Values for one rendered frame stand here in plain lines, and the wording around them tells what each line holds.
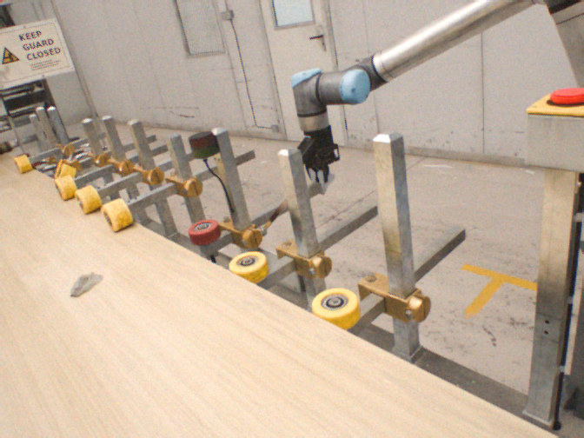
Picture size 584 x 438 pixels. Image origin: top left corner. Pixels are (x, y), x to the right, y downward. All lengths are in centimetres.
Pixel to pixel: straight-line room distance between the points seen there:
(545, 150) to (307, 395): 43
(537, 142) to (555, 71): 286
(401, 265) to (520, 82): 281
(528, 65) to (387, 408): 306
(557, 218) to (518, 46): 290
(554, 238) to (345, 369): 32
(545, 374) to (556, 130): 38
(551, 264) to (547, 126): 19
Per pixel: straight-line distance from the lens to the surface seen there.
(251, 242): 116
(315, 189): 137
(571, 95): 57
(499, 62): 354
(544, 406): 83
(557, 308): 69
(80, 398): 79
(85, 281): 110
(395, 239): 78
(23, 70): 326
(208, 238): 114
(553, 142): 57
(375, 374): 65
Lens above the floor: 137
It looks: 25 degrees down
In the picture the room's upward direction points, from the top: 12 degrees counter-clockwise
